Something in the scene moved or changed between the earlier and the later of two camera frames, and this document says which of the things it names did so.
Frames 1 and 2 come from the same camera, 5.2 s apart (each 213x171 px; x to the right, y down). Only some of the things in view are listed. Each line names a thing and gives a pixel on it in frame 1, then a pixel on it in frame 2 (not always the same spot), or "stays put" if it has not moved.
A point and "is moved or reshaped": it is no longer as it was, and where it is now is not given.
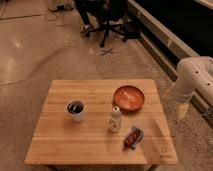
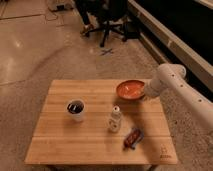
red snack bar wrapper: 134,137 stays put
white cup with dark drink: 76,107 stays put
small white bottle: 114,123 stays put
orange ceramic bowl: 128,98 is moved or reshaped
